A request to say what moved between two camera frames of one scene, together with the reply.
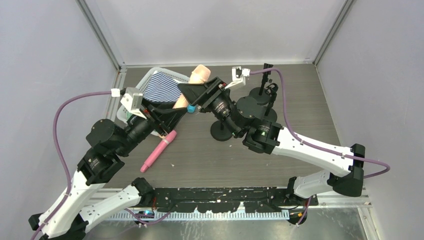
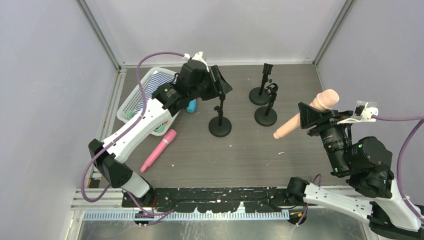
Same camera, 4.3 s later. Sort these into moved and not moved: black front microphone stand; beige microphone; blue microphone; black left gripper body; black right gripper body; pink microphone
Moved: beige microphone; black right gripper body; black left gripper body
Not moved: black front microphone stand; blue microphone; pink microphone
